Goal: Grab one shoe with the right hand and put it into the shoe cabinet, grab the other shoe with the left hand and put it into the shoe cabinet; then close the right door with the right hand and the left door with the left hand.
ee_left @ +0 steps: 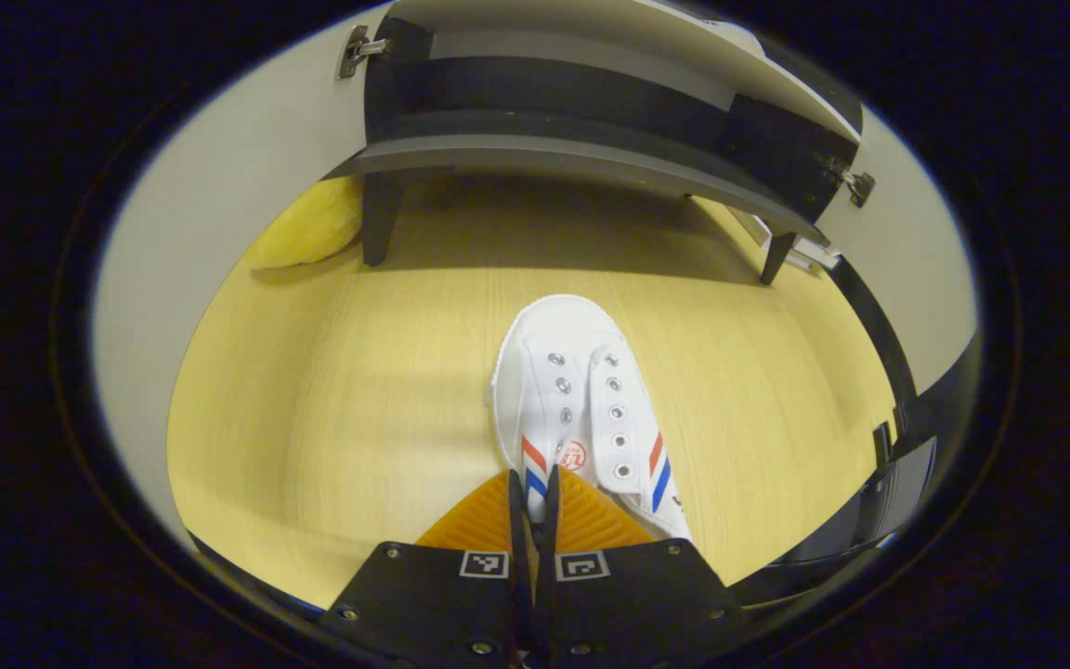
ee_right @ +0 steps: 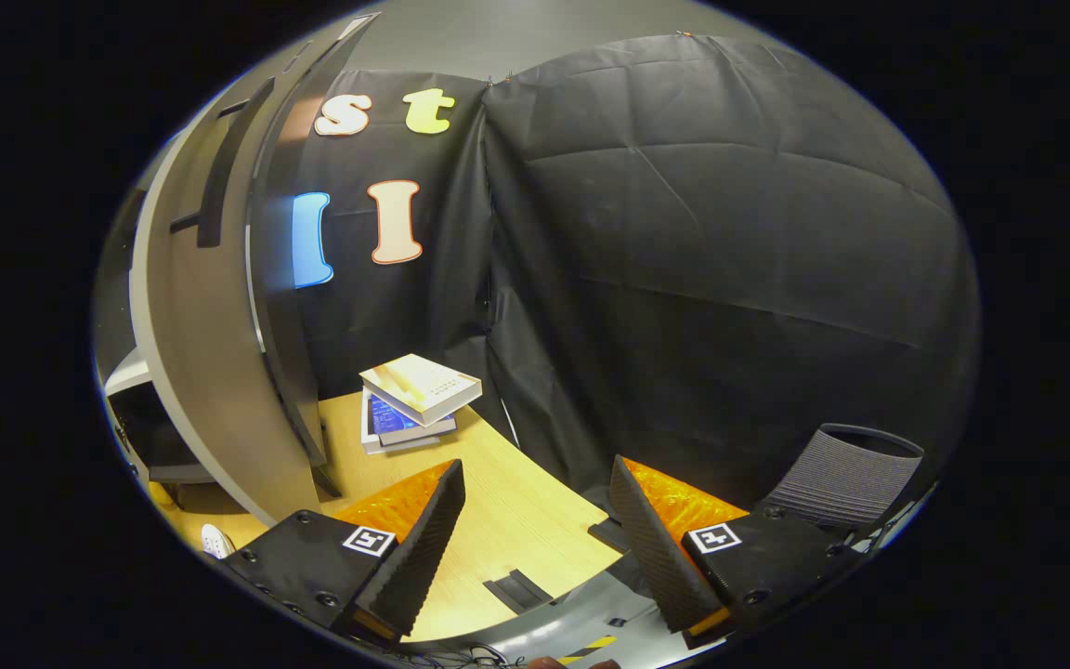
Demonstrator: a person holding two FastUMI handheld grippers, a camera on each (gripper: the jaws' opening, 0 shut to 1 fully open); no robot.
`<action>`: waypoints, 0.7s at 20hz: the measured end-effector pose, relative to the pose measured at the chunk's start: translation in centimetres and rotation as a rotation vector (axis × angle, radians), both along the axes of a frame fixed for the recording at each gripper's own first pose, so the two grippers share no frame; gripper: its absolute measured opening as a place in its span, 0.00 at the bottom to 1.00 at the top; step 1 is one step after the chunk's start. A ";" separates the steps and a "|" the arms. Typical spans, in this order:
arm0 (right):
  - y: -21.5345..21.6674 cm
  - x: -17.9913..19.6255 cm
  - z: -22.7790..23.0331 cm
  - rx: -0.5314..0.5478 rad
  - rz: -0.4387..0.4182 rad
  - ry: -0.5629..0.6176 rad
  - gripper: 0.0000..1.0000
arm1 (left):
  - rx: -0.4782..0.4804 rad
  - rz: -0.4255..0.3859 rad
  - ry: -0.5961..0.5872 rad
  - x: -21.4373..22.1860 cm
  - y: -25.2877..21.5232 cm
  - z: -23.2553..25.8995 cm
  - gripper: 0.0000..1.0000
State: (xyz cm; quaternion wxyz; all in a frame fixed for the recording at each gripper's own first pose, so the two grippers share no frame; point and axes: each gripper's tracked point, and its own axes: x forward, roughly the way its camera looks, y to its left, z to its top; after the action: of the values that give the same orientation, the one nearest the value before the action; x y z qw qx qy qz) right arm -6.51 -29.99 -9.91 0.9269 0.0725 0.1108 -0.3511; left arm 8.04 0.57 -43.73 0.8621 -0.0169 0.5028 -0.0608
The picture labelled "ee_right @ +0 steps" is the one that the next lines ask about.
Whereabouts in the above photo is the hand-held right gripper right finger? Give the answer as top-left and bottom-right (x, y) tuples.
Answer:
(609, 454), (870, 651)

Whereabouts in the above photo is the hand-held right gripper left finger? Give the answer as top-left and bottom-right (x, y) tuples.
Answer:
(217, 458), (466, 644)

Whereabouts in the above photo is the grey shoe cabinet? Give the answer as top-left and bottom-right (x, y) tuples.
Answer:
(94, 11), (383, 512)

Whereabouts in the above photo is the white book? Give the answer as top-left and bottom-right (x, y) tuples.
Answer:
(360, 386), (443, 456)

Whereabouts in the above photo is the yellow black striped tape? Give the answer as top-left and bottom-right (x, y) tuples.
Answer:
(555, 635), (620, 666)

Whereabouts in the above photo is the blue cover book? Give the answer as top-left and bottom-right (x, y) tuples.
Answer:
(368, 390), (458, 447)

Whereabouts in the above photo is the cream book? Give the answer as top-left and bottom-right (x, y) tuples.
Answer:
(359, 353), (483, 428)

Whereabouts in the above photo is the grey mesh chair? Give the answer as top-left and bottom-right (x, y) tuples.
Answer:
(758, 423), (926, 549)

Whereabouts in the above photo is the black flat bracket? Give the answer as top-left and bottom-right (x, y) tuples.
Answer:
(482, 569), (555, 616)
(588, 518), (633, 556)

